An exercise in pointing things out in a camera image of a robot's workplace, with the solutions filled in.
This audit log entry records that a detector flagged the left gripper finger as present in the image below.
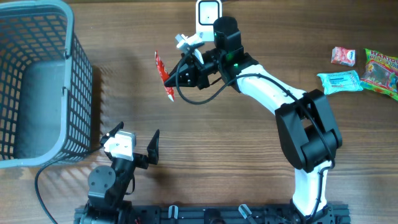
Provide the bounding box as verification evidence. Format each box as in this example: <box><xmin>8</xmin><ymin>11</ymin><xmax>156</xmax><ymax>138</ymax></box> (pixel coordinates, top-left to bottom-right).
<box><xmin>147</xmin><ymin>129</ymin><xmax>160</xmax><ymax>165</ymax></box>
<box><xmin>100</xmin><ymin>121</ymin><xmax>124</xmax><ymax>143</ymax></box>

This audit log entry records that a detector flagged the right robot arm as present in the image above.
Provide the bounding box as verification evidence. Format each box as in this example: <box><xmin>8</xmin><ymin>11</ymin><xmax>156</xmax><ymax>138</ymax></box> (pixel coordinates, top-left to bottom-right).
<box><xmin>163</xmin><ymin>16</ymin><xmax>343</xmax><ymax>223</ymax></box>

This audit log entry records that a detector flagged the white barcode scanner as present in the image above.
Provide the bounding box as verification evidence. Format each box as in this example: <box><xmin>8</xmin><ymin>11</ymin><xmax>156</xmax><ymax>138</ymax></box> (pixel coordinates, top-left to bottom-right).
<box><xmin>195</xmin><ymin>0</ymin><xmax>223</xmax><ymax>42</ymax></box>

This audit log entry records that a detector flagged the teal wet wipes pack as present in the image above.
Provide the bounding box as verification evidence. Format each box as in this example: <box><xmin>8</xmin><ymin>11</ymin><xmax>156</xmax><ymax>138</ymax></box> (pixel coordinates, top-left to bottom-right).
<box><xmin>317</xmin><ymin>70</ymin><xmax>363</xmax><ymax>95</ymax></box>

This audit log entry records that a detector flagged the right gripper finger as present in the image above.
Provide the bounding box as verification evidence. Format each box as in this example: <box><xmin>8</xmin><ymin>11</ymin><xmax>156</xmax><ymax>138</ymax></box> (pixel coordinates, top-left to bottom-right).
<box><xmin>167</xmin><ymin>54</ymin><xmax>202</xmax><ymax>81</ymax></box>
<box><xmin>163</xmin><ymin>63</ymin><xmax>199</xmax><ymax>87</ymax></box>

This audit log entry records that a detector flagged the red coffee stick sachet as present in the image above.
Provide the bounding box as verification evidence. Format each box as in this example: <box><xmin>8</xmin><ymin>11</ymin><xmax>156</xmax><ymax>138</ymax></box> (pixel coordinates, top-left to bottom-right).
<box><xmin>155</xmin><ymin>50</ymin><xmax>175</xmax><ymax>101</ymax></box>

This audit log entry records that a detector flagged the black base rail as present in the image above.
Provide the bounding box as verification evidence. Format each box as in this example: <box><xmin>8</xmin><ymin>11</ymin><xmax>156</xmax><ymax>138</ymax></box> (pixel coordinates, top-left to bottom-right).
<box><xmin>73</xmin><ymin>203</ymin><xmax>351</xmax><ymax>224</ymax></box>

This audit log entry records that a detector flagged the red tissue pack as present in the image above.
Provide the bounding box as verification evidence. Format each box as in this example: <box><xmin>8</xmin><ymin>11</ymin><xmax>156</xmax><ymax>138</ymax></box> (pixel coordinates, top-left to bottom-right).
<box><xmin>331</xmin><ymin>47</ymin><xmax>356</xmax><ymax>67</ymax></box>

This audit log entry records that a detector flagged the Haribo gummy candy bag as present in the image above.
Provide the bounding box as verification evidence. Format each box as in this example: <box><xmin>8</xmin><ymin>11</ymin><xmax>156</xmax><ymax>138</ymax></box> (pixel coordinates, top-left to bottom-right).
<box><xmin>360</xmin><ymin>49</ymin><xmax>397</xmax><ymax>101</ymax></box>

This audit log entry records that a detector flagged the grey plastic shopping basket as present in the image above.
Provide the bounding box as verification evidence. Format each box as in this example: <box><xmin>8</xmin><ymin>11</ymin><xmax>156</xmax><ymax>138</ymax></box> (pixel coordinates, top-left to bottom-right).
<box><xmin>1</xmin><ymin>1</ymin><xmax>93</xmax><ymax>169</ymax></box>

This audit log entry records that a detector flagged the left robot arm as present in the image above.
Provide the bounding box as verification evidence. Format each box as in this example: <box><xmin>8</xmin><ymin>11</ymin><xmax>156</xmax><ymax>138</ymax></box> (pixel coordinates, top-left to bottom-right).
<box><xmin>74</xmin><ymin>122</ymin><xmax>160</xmax><ymax>224</ymax></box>

